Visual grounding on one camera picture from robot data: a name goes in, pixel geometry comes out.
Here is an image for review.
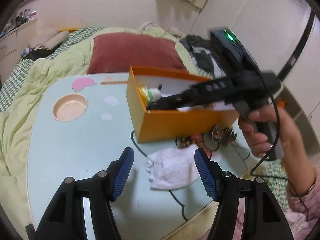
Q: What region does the beige rolled pillow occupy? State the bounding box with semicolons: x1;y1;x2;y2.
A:
28;30;69;50

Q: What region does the light green blanket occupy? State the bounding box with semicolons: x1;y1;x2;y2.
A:
1;27;198;236

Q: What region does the dark red pillow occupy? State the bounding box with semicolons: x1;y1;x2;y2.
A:
87;33;187;74

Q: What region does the white louvered closet door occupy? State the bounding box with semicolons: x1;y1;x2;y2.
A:
192;0;311;73

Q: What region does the person's right hand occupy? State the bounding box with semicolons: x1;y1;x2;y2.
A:
239;106;306;157

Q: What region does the light blue cartoon lap table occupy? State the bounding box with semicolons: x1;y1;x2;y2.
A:
26;73;253;240

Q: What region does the green checkered bed sheet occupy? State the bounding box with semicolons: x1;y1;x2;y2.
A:
1;27;104;112

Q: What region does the white towel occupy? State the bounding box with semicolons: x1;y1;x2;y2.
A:
146;144;199;190

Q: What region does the yellow white dog figurine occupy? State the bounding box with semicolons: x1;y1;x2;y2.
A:
138;86;162;106

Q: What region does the orange cardboard box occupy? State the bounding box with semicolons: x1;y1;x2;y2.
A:
126;66;239;143

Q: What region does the white side cabinet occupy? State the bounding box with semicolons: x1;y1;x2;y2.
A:
0;20;37;84

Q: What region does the person's right forearm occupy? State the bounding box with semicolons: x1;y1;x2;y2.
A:
282;152;316;197

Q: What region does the dark clothes pile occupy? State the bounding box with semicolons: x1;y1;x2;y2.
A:
180;35;225;79

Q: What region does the black cable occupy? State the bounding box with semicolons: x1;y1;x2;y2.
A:
249;67;311;221

